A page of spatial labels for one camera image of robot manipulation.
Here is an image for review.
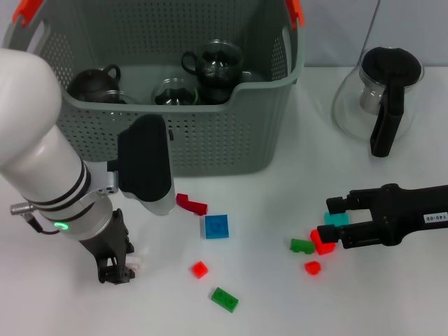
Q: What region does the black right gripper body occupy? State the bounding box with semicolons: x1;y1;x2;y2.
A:
369;183;448;246

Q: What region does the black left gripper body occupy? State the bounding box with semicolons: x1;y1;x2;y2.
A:
79;209;136;271

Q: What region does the white two-stud brick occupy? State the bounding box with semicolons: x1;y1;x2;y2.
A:
127;248;150;272

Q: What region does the green rectangular brick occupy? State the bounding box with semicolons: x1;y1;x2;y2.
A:
211;286;241;312

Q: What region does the glass teacup with black holder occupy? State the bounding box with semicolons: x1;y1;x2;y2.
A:
101;90;136;105
150;77;200;106
197;83;232;105
181;39;245;88

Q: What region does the grey perforated plastic storage bin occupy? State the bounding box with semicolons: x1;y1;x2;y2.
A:
0;0;306;178

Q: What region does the teal square brick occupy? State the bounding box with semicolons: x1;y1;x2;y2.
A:
323;211;351;227

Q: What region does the large red brick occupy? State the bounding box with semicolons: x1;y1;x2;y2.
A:
309;229;337;256

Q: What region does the small red sloped brick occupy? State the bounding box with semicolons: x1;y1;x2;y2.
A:
303;260;322;277

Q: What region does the green car-shaped brick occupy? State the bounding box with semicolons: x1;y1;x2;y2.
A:
289;238;315;255

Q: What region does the small red square brick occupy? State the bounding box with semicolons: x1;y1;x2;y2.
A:
191;260;209;279

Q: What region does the dark red angled brick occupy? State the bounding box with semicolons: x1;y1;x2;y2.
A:
176;192;209;216

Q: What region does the blue square brick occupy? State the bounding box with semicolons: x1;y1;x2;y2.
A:
199;213;230;240

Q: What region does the glass teapot with black lid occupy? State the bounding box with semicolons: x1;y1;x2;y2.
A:
331;45;425;158

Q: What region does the black clay teapot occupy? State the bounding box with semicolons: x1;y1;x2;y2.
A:
66;65;123;103

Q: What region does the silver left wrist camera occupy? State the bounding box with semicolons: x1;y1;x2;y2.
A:
106;113;176;217

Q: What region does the left arm cable with plug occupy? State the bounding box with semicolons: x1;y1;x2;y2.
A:
9;202;53;234

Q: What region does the orange bin handle clip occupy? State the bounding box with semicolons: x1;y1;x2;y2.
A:
285;0;305;31
12;0;45;27

